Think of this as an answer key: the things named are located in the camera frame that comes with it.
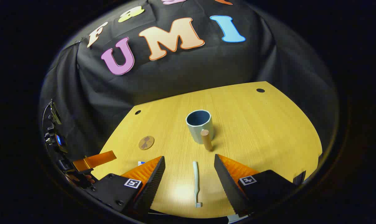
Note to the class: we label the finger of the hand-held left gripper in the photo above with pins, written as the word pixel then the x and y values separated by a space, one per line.
pixel 96 159

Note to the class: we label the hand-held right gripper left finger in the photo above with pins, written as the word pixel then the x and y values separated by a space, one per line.
pixel 152 183

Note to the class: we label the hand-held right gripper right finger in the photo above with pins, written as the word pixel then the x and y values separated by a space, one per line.
pixel 228 183

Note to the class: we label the pale green toothbrush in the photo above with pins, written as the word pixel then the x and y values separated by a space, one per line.
pixel 195 177

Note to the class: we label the round brown coaster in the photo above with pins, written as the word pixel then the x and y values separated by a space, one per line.
pixel 146 142

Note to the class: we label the wooden desktop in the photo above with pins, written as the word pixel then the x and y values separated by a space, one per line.
pixel 262 130

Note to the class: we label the black backdrop cloth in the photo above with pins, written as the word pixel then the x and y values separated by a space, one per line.
pixel 191 71

